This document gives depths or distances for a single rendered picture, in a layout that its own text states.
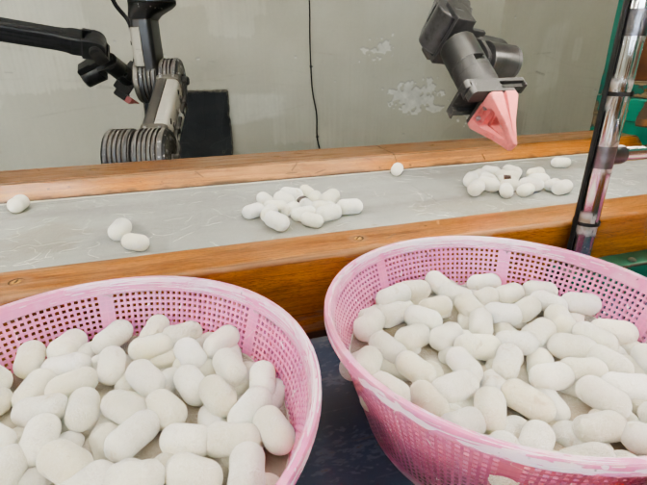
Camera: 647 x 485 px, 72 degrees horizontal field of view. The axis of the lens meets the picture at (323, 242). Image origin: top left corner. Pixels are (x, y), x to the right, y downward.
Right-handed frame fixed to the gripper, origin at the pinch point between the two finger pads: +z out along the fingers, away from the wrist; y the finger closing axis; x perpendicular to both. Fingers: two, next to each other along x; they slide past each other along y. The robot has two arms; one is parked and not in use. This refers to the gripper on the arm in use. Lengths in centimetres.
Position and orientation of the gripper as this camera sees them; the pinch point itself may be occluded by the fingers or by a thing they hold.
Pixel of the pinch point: (509, 142)
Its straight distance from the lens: 69.0
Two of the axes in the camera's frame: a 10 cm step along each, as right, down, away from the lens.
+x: -2.0, 4.7, 8.6
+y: 9.5, -1.4, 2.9
